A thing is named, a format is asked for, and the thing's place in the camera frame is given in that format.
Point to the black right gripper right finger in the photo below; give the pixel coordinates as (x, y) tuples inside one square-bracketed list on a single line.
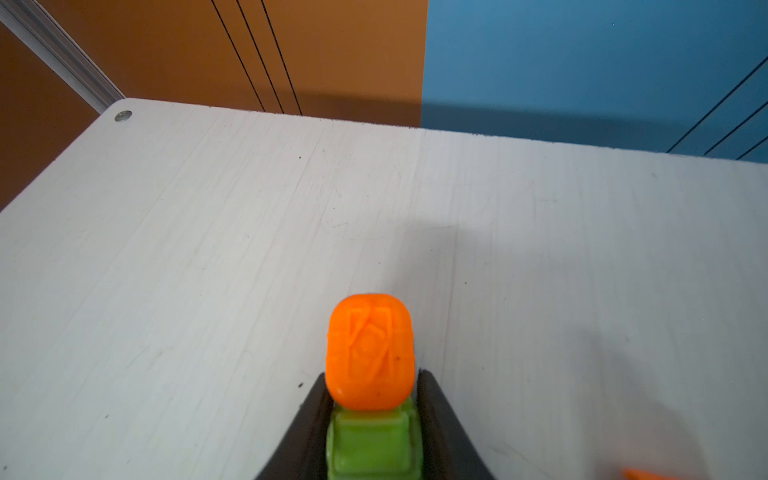
[(448, 452)]

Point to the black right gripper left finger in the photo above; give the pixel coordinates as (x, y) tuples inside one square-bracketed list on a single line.
[(301, 454)]

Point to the green orange toy car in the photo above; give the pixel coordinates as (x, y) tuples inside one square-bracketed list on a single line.
[(374, 430)]

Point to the white two-tier metal shelf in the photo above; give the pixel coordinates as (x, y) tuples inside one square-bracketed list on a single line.
[(167, 283)]

